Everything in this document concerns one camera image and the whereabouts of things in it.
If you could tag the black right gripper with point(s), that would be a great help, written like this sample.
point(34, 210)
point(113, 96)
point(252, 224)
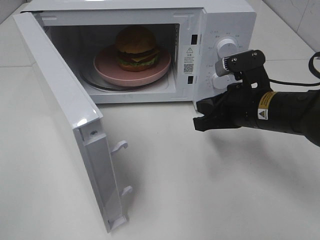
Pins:
point(238, 108)

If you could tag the white timer knob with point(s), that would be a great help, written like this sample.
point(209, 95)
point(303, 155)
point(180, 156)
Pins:
point(221, 82)

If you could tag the burger with lettuce and cheese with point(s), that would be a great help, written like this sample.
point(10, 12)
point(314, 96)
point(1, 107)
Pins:
point(137, 49)

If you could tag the pink speckled plate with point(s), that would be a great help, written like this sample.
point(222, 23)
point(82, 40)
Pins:
point(108, 67)

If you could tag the white microwave door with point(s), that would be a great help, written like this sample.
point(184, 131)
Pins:
point(77, 118)

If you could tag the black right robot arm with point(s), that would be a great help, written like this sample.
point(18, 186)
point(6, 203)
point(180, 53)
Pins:
point(296, 113)

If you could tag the upper white power knob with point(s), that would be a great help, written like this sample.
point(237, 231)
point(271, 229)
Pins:
point(226, 47)

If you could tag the white microwave oven body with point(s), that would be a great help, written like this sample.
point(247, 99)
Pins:
point(188, 29)

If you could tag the glass microwave turntable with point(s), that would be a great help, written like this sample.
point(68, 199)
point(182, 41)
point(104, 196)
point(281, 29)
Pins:
point(94, 80)

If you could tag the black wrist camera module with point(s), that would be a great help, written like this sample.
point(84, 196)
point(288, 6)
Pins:
point(246, 66)

